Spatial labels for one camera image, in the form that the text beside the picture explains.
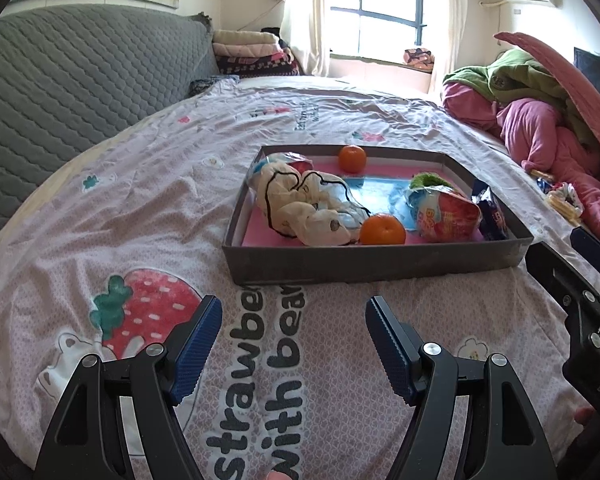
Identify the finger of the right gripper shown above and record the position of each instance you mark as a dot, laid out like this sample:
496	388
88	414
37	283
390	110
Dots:
562	281
587	245

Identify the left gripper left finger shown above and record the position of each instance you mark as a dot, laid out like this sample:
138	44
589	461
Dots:
161	381

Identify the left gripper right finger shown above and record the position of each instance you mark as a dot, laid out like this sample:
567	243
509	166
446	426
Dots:
503	437

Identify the blue cookie packet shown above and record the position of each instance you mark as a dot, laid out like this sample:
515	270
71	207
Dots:
492	225

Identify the red white toy egg package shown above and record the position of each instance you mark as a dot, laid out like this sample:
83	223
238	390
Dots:
441	214

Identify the orange tangerine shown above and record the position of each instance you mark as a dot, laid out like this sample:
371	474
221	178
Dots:
382	229
352	159

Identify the cream plush scrunchie toy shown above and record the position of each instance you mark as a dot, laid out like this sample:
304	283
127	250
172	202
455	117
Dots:
314	207

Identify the right hand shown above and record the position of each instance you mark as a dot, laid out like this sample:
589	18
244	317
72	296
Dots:
584	415

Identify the left hand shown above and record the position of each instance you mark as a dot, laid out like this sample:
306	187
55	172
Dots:
277	475

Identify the snack wrappers pile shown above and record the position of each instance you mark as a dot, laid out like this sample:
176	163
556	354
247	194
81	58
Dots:
561	196

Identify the pink quilt pile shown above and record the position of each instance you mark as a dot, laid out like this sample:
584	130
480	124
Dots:
535	134

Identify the pink strawberry bed sheet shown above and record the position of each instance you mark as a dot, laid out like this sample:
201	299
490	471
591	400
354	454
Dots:
120	253

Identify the grey cardboard tray box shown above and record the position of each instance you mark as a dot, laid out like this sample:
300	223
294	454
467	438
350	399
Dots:
367	263

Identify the green blanket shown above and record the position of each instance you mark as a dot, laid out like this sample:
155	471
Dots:
515	75

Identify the pink bag on windowsill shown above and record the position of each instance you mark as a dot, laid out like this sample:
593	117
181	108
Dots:
419	59

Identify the right white curtain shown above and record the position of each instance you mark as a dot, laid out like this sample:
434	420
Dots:
448	22

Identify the white curtain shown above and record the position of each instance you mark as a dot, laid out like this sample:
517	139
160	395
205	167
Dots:
448	22
304	27

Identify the grey quilted headboard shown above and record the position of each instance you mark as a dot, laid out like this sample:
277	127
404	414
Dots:
74	76

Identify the folded blankets stack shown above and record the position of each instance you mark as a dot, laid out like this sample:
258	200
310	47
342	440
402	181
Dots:
248	54

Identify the dark framed window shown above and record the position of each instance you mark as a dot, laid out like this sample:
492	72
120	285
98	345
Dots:
380	30

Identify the left white curtain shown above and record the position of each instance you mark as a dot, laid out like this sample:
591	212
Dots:
304	27

